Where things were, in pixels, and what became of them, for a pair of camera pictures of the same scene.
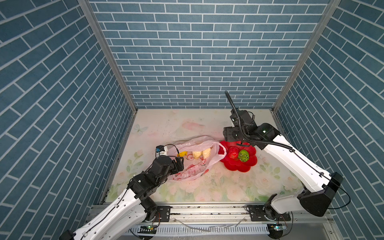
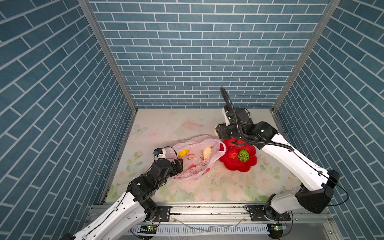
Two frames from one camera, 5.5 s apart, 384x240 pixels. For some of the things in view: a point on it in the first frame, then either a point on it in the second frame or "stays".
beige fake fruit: [197, 154] → [215, 132]
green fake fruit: [243, 155] stays
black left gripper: [180, 165] stays
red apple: [233, 152] stays
